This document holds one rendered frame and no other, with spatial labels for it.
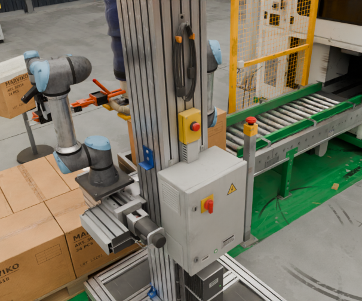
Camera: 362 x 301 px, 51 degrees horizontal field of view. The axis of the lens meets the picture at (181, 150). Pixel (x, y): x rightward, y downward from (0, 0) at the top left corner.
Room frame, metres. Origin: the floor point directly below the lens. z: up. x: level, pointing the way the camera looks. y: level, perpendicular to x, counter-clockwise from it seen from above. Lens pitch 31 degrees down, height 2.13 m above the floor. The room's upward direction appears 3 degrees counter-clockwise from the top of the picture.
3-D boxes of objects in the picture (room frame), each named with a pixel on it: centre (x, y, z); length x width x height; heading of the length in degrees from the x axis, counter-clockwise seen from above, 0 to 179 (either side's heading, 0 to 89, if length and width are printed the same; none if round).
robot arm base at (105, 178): (1.61, 0.40, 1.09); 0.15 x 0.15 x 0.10
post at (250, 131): (2.20, -0.46, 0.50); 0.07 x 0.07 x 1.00; 34
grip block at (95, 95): (2.16, 0.48, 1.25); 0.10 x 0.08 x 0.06; 37
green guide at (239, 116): (3.37, -0.82, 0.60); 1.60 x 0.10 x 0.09; 124
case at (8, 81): (3.66, 1.60, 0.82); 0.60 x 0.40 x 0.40; 149
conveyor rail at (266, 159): (2.68, -0.86, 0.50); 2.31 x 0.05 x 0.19; 124
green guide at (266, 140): (2.93, -1.12, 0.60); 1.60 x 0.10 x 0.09; 124
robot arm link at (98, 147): (1.61, 0.40, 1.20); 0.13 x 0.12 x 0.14; 119
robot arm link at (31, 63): (1.87, 0.67, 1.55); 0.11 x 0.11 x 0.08; 29
